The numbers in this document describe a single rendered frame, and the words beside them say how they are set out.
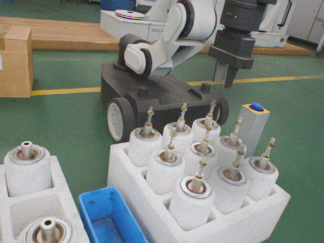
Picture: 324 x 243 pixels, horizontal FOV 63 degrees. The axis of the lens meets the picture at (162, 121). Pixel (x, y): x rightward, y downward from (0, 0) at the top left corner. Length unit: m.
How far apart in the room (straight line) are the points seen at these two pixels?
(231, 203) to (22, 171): 0.49
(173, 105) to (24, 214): 0.72
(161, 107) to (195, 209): 0.61
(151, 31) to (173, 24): 1.75
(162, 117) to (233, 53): 0.59
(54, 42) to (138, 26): 0.82
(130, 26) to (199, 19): 1.69
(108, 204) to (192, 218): 0.29
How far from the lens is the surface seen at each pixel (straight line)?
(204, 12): 1.09
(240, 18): 0.61
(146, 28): 2.78
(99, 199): 0.79
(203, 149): 0.75
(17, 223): 0.72
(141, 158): 0.77
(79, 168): 1.03
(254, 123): 0.96
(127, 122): 1.05
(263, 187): 0.78
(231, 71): 0.65
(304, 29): 6.37
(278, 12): 4.35
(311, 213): 1.16
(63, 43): 2.45
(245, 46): 0.62
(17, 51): 1.48
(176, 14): 1.06
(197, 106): 1.24
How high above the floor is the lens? 0.65
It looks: 28 degrees down
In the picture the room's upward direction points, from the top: 11 degrees clockwise
